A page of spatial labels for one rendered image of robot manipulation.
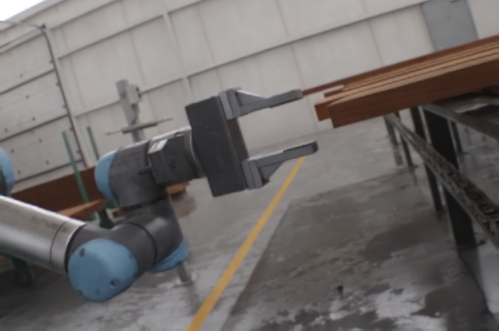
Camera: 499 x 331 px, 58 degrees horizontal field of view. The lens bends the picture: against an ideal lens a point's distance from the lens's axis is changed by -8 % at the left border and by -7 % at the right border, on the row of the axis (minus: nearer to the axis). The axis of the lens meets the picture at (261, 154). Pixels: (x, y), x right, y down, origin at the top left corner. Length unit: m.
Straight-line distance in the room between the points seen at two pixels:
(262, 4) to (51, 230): 10.80
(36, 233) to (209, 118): 0.28
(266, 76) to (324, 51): 1.43
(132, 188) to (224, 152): 0.15
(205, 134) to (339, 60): 10.41
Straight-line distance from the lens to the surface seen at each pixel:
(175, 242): 0.73
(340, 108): 0.54
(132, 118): 2.97
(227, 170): 0.65
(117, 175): 0.72
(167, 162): 0.61
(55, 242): 0.66
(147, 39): 12.09
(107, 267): 0.59
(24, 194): 6.40
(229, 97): 0.64
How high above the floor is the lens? 0.90
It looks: 5 degrees down
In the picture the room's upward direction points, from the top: 17 degrees counter-clockwise
